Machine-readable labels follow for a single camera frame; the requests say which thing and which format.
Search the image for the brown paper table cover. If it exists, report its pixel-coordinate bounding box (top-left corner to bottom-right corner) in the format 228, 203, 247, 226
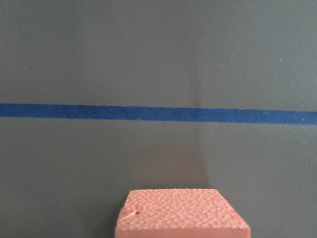
0, 0, 317, 238

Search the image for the orange foam cube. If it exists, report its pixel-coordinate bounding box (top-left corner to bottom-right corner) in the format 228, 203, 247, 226
114, 188, 251, 238

